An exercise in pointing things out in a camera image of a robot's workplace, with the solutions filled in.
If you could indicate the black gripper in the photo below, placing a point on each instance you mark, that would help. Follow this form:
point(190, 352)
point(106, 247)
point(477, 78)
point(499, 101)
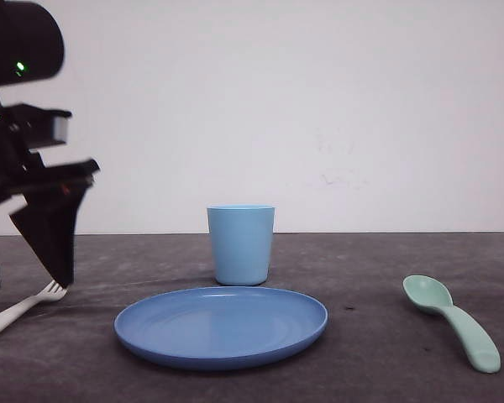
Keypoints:
point(53, 194)

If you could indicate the white plastic fork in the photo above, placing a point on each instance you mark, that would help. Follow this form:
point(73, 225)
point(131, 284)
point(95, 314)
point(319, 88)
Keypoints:
point(51, 293)

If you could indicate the light blue plastic cup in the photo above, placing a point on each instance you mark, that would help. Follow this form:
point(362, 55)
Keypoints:
point(241, 238)

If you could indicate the mint green plastic spoon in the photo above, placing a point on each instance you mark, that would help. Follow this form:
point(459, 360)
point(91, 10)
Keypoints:
point(431, 296)

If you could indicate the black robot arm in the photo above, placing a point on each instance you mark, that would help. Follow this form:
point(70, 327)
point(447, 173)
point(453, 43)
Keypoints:
point(32, 49)

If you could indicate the blue plastic plate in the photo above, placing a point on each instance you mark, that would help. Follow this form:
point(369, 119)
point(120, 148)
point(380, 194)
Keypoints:
point(221, 328)

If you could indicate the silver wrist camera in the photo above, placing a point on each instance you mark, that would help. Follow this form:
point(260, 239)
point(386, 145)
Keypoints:
point(59, 130)

